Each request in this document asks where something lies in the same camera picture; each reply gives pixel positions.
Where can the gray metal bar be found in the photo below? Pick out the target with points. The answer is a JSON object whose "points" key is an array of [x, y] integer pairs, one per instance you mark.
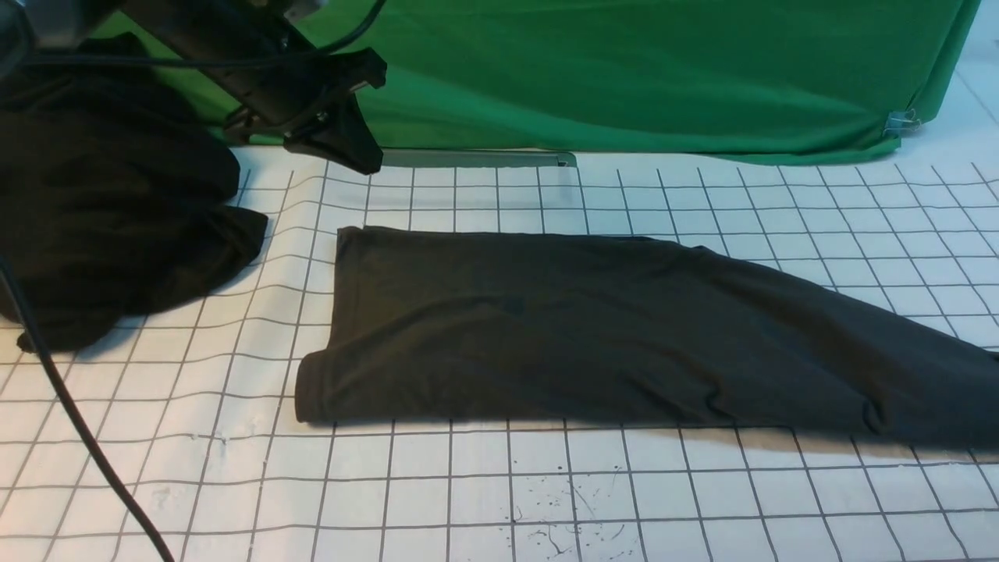
{"points": [[439, 158]]}

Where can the green backdrop cloth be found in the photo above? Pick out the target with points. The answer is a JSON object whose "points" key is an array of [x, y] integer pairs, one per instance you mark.
{"points": [[768, 82]]}

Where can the black crumpled garment pile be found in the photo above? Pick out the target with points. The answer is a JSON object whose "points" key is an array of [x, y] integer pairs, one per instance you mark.
{"points": [[115, 200]]}

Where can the gray long-sleeve shirt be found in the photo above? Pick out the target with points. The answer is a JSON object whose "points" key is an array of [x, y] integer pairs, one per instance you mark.
{"points": [[627, 331]]}

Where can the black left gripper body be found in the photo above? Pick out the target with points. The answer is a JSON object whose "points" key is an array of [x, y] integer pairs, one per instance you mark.
{"points": [[281, 81]]}

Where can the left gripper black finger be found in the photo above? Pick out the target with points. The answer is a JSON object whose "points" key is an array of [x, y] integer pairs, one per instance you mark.
{"points": [[353, 71], [338, 134]]}

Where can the metal binder clip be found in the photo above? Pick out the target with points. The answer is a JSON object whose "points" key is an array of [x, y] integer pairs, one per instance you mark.
{"points": [[902, 123]]}

